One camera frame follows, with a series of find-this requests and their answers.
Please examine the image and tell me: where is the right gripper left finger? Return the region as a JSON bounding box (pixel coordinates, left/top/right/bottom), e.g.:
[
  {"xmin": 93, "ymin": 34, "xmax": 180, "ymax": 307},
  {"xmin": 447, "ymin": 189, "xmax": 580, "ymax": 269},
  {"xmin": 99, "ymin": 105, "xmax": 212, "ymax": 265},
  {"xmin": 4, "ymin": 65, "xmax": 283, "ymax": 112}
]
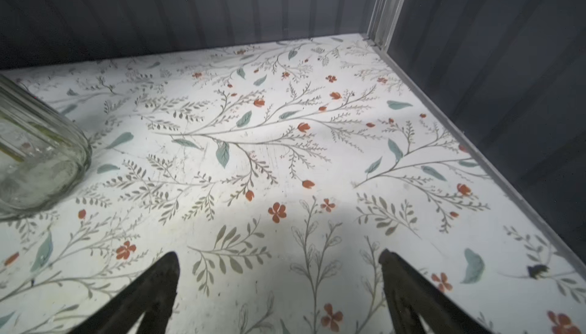
[{"xmin": 71, "ymin": 252, "xmax": 180, "ymax": 333}]

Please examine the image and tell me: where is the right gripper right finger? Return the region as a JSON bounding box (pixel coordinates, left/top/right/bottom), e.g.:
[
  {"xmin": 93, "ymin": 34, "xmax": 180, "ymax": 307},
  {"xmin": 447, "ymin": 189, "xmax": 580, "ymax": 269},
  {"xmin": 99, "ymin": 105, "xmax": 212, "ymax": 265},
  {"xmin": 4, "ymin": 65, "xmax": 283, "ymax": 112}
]
[{"xmin": 378, "ymin": 249, "xmax": 489, "ymax": 334}]

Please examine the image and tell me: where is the clear ribbed glass vase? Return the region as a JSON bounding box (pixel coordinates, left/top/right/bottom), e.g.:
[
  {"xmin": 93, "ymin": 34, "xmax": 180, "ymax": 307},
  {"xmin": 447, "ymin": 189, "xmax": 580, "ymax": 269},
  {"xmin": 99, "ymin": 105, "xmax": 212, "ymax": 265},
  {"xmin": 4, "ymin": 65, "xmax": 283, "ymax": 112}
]
[{"xmin": 1, "ymin": 75, "xmax": 92, "ymax": 221}]

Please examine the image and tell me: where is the floral patterned table mat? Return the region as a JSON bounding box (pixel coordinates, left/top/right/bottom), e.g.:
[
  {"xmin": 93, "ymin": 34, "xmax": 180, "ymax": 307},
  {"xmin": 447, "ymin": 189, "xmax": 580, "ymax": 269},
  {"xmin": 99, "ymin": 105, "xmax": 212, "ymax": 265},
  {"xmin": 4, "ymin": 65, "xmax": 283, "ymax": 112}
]
[{"xmin": 1, "ymin": 35, "xmax": 585, "ymax": 333}]

